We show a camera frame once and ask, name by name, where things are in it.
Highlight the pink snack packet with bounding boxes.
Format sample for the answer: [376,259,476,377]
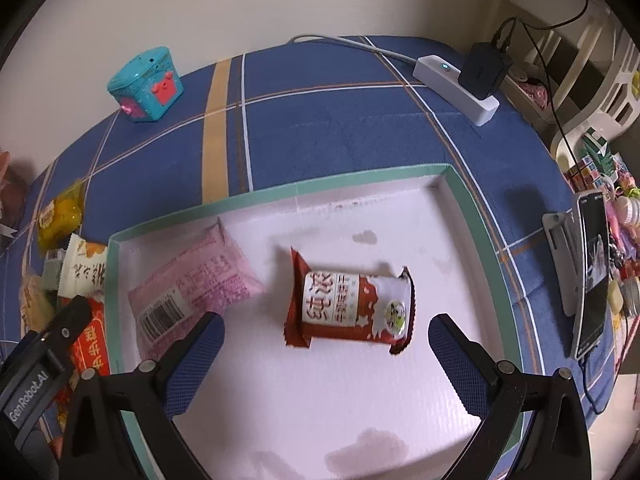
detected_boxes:
[127,217,266,361]

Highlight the grey power cable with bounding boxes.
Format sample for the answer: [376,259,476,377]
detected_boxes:
[287,34,421,66]

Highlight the teal toy box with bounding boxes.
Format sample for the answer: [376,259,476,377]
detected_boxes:
[106,46,185,124]

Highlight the red snack packet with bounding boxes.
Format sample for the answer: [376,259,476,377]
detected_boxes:
[52,296,112,413]

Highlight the clear round pastry packet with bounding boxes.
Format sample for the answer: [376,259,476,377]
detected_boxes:
[19,272,59,334]

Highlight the blue checked tablecloth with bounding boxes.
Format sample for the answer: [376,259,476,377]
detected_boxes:
[0,35,626,480]

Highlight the white power strip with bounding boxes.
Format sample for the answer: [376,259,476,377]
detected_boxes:
[412,54,501,127]

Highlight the pale green snack packet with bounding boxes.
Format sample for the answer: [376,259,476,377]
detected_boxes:
[42,249,69,291]

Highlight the pile of small toys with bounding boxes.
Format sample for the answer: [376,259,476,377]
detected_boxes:
[562,129,640,323]

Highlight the yellow bread packet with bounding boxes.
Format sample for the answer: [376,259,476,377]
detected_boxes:
[37,180,86,251]

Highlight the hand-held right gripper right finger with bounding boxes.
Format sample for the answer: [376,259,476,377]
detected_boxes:
[427,313,594,480]

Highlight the grey phone stand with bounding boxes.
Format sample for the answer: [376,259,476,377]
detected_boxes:
[542,210,587,317]

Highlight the brown and white snack packet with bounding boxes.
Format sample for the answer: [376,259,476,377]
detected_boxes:
[283,246,417,357]

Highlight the white box with green rim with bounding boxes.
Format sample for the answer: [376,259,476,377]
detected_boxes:
[102,164,526,480]

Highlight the black cable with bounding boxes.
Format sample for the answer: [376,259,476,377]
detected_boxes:
[490,0,591,53]
[517,16,578,173]

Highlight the smartphone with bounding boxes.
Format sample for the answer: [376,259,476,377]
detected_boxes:
[571,190,612,361]

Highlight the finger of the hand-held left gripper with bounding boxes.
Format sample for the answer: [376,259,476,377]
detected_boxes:
[29,295,96,361]

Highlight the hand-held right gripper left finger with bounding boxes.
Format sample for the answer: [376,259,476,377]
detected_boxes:
[60,311,226,480]

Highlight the black charger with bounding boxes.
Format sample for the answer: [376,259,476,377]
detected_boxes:
[459,42,515,102]

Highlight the white and orange snack packet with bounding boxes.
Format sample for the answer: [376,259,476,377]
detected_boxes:
[56,234,110,304]

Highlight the dark phone cable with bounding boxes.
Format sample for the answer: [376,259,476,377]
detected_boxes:
[579,354,609,416]

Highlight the white shelf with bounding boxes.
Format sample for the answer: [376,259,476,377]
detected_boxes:
[492,0,640,161]

